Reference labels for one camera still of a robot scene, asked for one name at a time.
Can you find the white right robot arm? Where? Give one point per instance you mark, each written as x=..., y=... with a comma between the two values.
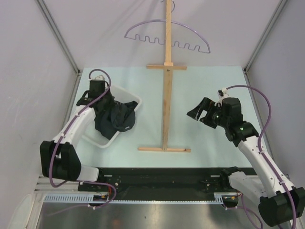
x=277, y=198

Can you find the purple wire hanger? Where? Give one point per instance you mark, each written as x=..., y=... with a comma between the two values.
x=159, y=31

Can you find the white slotted cable duct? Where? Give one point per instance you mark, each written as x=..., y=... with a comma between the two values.
x=210, y=199

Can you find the dark green shorts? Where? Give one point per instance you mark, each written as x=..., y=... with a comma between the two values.
x=116, y=117

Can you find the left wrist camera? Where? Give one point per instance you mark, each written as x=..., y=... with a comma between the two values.
x=99, y=78

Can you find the wooden hanger stand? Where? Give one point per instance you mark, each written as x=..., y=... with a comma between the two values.
x=168, y=67

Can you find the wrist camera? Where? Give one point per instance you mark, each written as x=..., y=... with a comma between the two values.
x=222, y=94
x=99, y=78

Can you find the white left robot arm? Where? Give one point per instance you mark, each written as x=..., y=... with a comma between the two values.
x=59, y=158

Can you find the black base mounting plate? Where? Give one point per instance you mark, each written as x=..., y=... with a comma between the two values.
x=168, y=182

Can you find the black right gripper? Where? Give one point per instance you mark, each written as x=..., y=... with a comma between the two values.
x=205, y=104

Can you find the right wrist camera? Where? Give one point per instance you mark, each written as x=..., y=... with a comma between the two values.
x=222, y=94

